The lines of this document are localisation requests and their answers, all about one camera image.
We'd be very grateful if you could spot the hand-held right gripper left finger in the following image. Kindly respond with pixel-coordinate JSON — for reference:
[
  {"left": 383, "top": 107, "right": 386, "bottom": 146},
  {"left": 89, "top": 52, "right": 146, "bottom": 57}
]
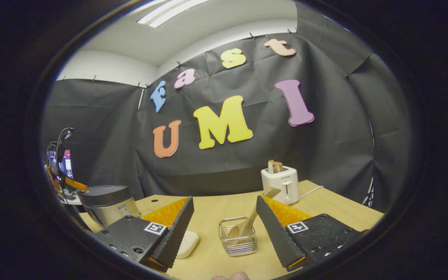
[{"left": 93, "top": 196, "right": 194, "bottom": 273}]

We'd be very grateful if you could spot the black silver rice cooker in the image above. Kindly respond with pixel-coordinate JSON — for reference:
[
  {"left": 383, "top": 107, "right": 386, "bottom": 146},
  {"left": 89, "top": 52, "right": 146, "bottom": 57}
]
[{"left": 77, "top": 185, "right": 141, "bottom": 228}]

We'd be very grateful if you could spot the white toaster cable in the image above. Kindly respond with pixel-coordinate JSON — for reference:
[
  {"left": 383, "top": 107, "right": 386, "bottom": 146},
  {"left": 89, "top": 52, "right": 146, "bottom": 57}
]
[{"left": 299, "top": 185, "right": 324, "bottom": 199}]

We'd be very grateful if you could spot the ceiling light panel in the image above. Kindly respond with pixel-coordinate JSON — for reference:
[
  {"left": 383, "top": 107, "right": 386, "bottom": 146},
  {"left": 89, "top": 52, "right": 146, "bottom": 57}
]
[{"left": 136, "top": 0, "right": 211, "bottom": 28}]

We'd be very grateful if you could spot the metal backdrop stand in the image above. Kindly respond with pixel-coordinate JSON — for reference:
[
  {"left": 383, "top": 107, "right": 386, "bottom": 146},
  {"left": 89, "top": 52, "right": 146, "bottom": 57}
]
[{"left": 363, "top": 177, "right": 375, "bottom": 207}]

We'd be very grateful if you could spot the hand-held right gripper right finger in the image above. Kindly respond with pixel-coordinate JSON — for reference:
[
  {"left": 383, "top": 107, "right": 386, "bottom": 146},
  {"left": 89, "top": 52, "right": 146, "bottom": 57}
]
[{"left": 256, "top": 195, "right": 369, "bottom": 272}]

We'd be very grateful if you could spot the white toaster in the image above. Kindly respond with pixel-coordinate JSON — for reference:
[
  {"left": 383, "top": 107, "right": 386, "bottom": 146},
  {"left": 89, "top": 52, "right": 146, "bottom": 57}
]
[{"left": 261, "top": 166, "right": 299, "bottom": 205}]

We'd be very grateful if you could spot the wire metal chopstick holder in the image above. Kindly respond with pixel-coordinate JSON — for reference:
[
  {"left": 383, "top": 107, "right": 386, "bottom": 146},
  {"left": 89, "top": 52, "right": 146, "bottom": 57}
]
[{"left": 219, "top": 217, "right": 258, "bottom": 257}]

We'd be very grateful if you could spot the black backdrop cloth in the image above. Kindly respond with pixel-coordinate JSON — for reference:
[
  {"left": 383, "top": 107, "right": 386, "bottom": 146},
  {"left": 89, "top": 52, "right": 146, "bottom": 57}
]
[{"left": 41, "top": 2, "right": 413, "bottom": 212}]

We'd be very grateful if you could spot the wooden spoon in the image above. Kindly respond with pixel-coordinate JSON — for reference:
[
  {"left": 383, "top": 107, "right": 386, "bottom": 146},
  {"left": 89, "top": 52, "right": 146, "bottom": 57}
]
[{"left": 226, "top": 187, "right": 282, "bottom": 240}]

